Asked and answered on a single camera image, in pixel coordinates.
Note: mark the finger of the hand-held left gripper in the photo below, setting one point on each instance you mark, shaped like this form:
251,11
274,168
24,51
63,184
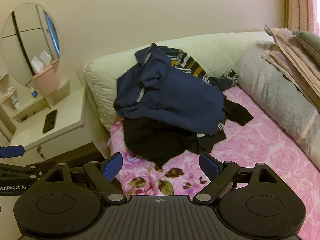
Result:
30,170
12,152

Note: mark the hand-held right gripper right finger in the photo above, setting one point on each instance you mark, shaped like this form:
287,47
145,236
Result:
208,167

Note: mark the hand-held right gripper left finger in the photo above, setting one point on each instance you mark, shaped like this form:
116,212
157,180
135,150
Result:
112,166

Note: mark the navy top grey lining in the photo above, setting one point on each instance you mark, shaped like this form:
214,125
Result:
175,97

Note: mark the pink floral blanket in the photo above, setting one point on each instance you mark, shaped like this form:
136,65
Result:
250,142

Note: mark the black smartphone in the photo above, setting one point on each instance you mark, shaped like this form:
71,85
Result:
50,121

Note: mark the white bottle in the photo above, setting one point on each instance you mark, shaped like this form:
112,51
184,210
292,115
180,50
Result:
15,103

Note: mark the black garment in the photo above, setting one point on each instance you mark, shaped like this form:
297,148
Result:
155,140

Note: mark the small black cloth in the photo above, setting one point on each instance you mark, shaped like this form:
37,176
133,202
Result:
237,113

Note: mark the small blue box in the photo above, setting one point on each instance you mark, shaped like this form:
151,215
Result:
35,93

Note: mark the white vanity table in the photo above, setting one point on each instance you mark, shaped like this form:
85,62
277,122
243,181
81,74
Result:
67,110

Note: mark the pink waste bin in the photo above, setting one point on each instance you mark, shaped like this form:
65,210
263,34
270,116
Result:
47,82

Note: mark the cream padded headboard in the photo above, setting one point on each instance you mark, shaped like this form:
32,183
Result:
107,87

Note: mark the grey pink plush blanket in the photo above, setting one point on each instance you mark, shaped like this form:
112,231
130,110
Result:
275,92

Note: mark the striped garment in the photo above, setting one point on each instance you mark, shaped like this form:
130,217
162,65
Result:
192,66

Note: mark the oval vanity mirror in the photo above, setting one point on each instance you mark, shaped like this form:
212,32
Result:
25,42

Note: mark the beige folded blanket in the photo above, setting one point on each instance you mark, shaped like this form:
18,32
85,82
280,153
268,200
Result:
287,52

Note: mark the grey green pillow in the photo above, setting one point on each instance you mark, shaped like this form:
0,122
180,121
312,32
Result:
310,42

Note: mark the pink curtain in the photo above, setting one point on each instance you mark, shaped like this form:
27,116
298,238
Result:
300,5

